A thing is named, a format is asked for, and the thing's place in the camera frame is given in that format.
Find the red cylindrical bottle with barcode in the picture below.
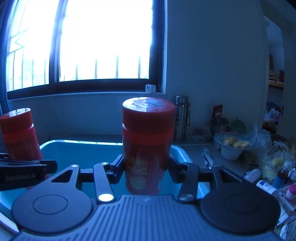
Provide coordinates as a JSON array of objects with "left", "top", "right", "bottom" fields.
[{"left": 0, "top": 107, "right": 50, "bottom": 190}]

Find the red vitamin C bottle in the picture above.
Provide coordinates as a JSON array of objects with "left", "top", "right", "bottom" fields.
[{"left": 122, "top": 97, "right": 176, "bottom": 195}]

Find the green round object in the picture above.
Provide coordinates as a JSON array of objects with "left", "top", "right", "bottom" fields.
[{"left": 230, "top": 119, "right": 247, "bottom": 135}]

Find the white sachet packet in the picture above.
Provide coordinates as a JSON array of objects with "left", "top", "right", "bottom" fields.
[{"left": 202, "top": 146, "right": 213, "bottom": 169}]

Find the teal plastic storage bin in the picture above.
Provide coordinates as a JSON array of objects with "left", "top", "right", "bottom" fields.
[{"left": 1, "top": 140, "right": 209, "bottom": 222}]

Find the steel thermos flask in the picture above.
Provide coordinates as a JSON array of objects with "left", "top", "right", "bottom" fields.
[{"left": 174, "top": 95, "right": 191, "bottom": 142}]

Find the white bowl with fruit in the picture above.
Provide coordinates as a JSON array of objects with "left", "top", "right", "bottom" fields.
[{"left": 214, "top": 133, "right": 253, "bottom": 161}]

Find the red black small box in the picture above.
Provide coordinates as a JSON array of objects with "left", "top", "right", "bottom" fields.
[{"left": 211, "top": 104, "right": 223, "bottom": 128}]

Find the small white squeeze bottle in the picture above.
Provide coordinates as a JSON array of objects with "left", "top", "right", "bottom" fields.
[{"left": 243, "top": 168, "right": 261, "bottom": 183}]

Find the small white box on sill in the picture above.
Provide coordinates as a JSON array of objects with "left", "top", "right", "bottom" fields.
[{"left": 145, "top": 84, "right": 156, "bottom": 93}]

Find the white bottle lying down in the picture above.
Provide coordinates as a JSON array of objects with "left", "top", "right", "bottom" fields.
[{"left": 256, "top": 180, "right": 278, "bottom": 198}]

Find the clear plastic bag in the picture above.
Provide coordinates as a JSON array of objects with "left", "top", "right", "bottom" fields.
[{"left": 246, "top": 123, "right": 272, "bottom": 162}]

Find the dark brown syrup bottle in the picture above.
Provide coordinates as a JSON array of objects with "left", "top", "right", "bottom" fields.
[{"left": 272, "top": 161, "right": 292, "bottom": 189}]

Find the white bottle pink cap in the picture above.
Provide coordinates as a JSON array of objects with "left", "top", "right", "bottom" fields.
[{"left": 285, "top": 184, "right": 296, "bottom": 200}]

